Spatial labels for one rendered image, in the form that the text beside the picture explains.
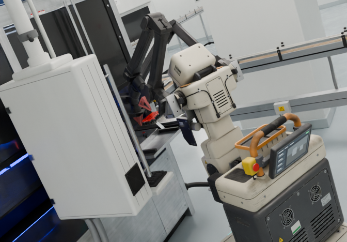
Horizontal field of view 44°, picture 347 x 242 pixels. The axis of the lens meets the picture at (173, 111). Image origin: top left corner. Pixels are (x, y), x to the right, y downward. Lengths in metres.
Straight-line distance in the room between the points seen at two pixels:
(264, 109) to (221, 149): 1.46
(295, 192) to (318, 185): 0.16
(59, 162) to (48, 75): 0.44
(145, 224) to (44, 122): 1.22
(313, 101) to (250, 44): 0.94
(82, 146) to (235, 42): 2.52
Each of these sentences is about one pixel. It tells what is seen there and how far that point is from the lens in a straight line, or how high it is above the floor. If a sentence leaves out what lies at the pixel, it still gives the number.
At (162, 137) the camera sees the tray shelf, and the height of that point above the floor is 0.88.
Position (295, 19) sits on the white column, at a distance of 3.97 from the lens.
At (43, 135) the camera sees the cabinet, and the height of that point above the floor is 1.28.
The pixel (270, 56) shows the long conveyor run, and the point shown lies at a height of 0.93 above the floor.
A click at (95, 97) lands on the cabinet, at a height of 1.38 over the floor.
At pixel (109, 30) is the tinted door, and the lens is 2.95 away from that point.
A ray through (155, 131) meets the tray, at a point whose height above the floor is 0.91.
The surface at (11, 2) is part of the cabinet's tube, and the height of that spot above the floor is 1.87.
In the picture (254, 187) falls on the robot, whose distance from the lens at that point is 1.91.
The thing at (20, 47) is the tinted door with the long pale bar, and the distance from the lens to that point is 2.41.
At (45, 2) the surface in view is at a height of 1.86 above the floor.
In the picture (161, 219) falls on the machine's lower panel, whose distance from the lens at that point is 3.14.
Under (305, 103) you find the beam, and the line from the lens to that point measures 3.55.
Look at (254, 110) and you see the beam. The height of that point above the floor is 0.50.
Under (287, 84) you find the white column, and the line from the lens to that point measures 4.17.
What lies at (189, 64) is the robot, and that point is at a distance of 2.13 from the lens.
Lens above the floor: 1.72
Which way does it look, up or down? 16 degrees down
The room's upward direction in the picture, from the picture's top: 20 degrees counter-clockwise
